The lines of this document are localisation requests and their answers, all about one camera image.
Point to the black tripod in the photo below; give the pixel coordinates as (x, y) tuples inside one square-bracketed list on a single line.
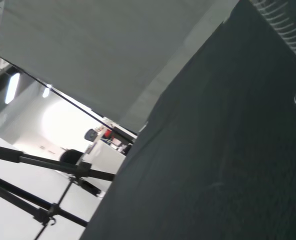
[(38, 162)]

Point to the white desk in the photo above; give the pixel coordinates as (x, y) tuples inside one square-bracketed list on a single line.
[(105, 155)]

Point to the black bench cloth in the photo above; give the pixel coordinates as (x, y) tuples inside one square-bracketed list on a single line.
[(200, 150)]

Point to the large pale grey panel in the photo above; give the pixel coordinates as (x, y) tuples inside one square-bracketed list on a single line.
[(88, 50)]

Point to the black office chair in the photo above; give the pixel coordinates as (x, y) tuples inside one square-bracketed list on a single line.
[(70, 157)]

